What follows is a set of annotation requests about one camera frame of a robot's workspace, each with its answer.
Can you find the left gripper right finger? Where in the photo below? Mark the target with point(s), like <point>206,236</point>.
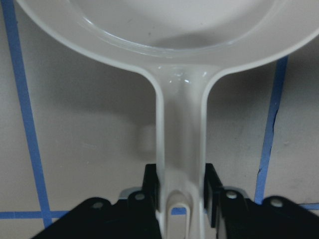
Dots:
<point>235,216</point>

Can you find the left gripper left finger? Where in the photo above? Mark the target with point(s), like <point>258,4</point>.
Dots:
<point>133,217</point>

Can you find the cream plastic dustpan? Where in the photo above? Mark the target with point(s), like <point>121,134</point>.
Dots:
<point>183,47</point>

